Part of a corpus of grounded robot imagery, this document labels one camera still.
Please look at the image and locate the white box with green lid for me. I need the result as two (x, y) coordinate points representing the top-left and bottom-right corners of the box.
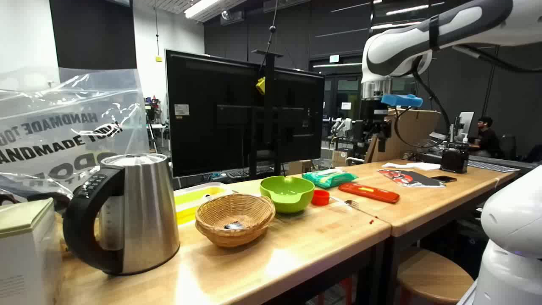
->
(0, 197), (64, 305)

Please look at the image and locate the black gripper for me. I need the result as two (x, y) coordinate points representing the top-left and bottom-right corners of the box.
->
(361, 98), (393, 142)

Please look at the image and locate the flat red-orange case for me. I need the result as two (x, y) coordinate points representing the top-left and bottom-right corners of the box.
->
(337, 181), (401, 205)

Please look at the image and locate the green wet wipes pack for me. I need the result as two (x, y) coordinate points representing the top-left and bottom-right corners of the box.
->
(301, 168), (359, 190)

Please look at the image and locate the brown cardboard box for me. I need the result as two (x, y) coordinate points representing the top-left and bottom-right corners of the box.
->
(364, 109), (444, 164)

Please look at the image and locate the large black monitor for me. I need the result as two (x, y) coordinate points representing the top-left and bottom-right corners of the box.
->
(164, 49), (327, 180)

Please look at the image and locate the green plastic bowl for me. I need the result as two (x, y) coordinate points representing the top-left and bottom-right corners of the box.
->
(259, 175), (317, 215)

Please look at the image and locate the red and black magazine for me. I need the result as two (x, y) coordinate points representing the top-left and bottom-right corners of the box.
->
(378, 166), (447, 190)

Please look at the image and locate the seated person in black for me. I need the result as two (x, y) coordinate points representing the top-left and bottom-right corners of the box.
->
(467, 115), (505, 159)

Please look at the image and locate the clear printed plastic bag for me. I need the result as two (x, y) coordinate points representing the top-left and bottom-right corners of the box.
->
(0, 66), (149, 200)

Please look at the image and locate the small black device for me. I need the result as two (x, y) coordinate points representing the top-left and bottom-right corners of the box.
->
(439, 144), (471, 175)

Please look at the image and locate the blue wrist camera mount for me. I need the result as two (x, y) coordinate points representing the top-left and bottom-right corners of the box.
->
(381, 93), (425, 110)

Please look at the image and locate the white paper sheet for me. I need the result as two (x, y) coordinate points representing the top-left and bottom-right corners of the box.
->
(383, 161), (442, 173)

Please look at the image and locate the round wooden stool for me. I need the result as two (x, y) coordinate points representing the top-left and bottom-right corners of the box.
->
(396, 249), (474, 305)

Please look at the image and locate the woven wicker basket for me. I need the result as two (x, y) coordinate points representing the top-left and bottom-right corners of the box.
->
(195, 193), (278, 251)

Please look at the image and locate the flat yellow tray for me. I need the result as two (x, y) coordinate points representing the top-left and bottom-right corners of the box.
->
(173, 185), (229, 227)

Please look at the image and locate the black monitor stand pole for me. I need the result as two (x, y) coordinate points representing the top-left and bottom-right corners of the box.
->
(251, 49), (284, 176)

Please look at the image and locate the stainless steel electric kettle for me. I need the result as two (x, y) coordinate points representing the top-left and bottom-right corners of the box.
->
(61, 151), (183, 278)

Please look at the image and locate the long ceiling light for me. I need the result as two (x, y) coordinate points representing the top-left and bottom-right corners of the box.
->
(183, 0), (223, 20)

